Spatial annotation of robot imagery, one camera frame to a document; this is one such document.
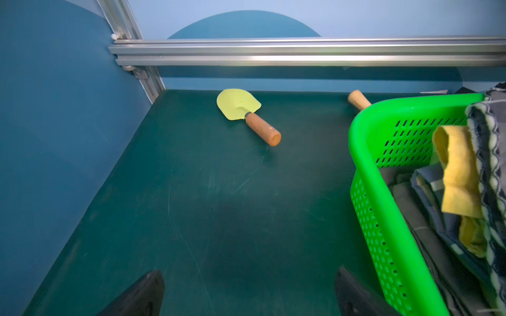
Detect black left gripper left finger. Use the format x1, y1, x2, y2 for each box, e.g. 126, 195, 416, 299
97, 270, 165, 316

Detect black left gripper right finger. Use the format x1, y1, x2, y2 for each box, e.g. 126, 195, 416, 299
334, 267, 401, 316

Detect dark grey checked pillowcase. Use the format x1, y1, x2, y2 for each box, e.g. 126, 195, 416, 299
380, 166, 495, 315

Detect navy blue pillowcase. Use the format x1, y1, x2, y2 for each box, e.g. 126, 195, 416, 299
411, 164, 491, 286

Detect yellow cartoon pillowcase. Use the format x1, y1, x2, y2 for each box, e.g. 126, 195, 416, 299
432, 125, 487, 258

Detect grey striped cloth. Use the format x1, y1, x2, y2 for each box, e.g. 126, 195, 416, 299
465, 83, 505, 315

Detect green plastic basket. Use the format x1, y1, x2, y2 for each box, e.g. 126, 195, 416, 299
349, 93, 484, 315

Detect green toy shovel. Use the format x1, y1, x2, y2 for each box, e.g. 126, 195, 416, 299
216, 89, 282, 147

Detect wooden handle tool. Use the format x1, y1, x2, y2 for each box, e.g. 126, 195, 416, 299
347, 90, 372, 111

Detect aluminium frame back bar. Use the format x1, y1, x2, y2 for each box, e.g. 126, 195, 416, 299
108, 36, 506, 68

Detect aluminium frame left post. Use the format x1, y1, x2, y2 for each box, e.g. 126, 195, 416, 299
98, 0, 166, 103

